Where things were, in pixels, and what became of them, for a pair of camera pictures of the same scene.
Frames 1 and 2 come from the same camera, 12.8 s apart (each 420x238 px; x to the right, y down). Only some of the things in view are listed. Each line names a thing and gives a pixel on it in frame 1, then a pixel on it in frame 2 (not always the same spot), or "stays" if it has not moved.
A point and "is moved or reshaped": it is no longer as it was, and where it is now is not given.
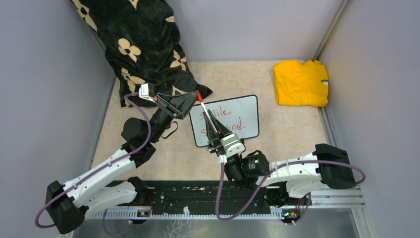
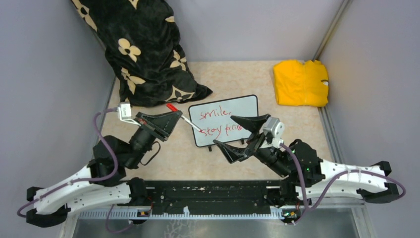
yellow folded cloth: [299, 84] stays
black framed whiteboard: [239, 115] stays
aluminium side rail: [349, 197] stays
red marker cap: [199, 96] is moved or reshaped
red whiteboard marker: [207, 113] -> [190, 122]
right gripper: [214, 142] -> [253, 124]
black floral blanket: [141, 39] stays
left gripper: [180, 105] -> [160, 129]
